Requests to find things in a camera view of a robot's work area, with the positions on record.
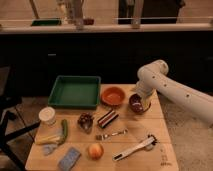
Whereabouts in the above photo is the orange bowl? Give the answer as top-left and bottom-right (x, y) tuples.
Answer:
(101, 87), (125, 106)

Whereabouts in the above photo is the crumpled clear wrapper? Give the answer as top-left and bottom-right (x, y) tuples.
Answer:
(42, 144), (58, 156)

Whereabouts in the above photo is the silver fork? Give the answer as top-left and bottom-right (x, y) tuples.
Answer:
(95, 129), (128, 141)

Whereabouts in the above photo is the green plastic tray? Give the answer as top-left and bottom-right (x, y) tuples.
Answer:
(48, 75), (101, 109)

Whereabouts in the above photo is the green cucumber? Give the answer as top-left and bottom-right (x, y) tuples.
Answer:
(60, 119), (68, 144)

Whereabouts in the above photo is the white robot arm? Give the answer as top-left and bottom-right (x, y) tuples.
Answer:
(135, 60), (213, 127)

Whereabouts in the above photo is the dark maroon bowl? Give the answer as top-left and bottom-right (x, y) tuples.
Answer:
(129, 94), (144, 113)

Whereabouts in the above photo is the striped dark box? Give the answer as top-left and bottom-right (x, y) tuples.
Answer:
(97, 110), (118, 129)

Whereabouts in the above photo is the white lidded cup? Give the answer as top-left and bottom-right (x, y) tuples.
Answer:
(39, 107), (56, 125)

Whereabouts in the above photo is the blue sponge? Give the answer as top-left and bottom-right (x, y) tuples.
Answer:
(58, 147), (81, 171)

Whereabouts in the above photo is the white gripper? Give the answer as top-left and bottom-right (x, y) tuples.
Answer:
(141, 95), (152, 111)

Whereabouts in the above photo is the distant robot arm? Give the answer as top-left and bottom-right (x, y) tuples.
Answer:
(56, 0), (84, 30)

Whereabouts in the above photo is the distant green tray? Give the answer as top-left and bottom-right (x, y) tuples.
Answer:
(31, 19), (62, 26)

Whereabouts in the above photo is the black chair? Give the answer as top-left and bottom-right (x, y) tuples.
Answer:
(0, 66), (40, 171)

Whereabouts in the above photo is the orange peach fruit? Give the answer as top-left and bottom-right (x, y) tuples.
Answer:
(88, 143), (104, 160)

